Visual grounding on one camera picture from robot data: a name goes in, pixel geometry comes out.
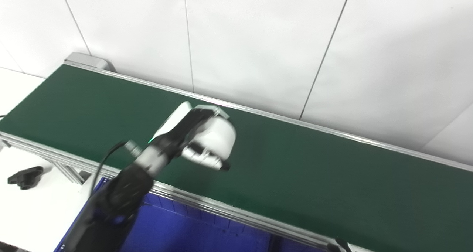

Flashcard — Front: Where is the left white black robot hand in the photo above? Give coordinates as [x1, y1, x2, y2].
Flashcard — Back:
[148, 101, 231, 172]

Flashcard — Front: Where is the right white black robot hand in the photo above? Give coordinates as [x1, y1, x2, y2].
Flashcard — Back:
[327, 237, 352, 252]

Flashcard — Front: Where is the green conveyor belt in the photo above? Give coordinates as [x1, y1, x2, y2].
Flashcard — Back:
[0, 64, 473, 252]
[0, 59, 473, 252]

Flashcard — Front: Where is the grey conveyor end cap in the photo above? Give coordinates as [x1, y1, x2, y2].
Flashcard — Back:
[64, 52, 116, 74]

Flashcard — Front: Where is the black plastic part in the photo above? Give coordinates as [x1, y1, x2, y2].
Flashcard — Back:
[7, 166, 44, 190]

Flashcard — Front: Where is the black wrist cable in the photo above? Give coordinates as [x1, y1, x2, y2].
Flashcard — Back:
[91, 140, 143, 193]

